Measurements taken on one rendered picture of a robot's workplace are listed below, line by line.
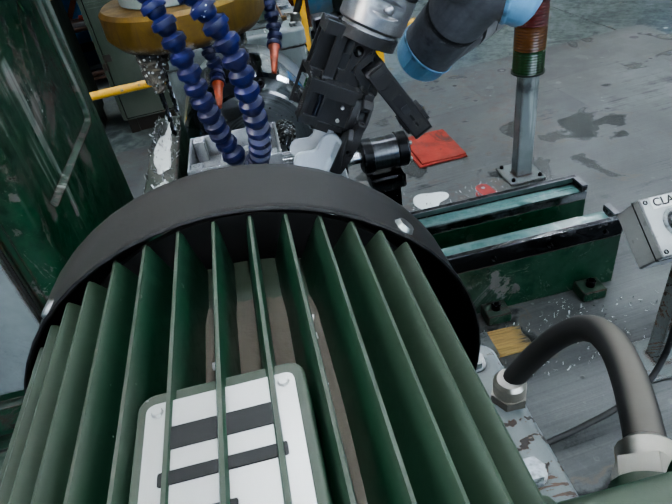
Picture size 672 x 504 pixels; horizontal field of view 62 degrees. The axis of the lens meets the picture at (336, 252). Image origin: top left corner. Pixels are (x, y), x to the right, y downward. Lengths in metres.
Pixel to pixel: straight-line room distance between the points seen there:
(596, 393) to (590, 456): 0.10
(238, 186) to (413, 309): 0.07
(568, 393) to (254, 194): 0.71
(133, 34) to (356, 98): 0.24
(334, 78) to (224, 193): 0.47
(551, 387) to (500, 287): 0.17
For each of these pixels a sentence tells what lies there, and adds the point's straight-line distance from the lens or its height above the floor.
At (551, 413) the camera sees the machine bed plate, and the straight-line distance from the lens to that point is 0.82.
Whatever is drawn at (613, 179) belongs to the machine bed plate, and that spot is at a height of 0.80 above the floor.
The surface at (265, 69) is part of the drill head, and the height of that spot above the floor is 1.16.
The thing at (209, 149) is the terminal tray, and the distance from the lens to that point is 0.81.
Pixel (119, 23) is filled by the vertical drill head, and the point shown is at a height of 1.33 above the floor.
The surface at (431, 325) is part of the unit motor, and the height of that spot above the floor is 1.33.
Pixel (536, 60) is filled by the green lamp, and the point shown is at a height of 1.06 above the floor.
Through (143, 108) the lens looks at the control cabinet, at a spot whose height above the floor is 0.16.
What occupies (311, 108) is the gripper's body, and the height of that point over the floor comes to 1.21.
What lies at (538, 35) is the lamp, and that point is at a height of 1.11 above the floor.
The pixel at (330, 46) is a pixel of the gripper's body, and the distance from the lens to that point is 0.66.
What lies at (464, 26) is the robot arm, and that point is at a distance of 0.69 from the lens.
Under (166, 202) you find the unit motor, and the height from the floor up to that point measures 1.36.
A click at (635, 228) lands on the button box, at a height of 1.05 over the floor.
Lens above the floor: 1.46
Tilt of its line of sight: 37 degrees down
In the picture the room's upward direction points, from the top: 10 degrees counter-clockwise
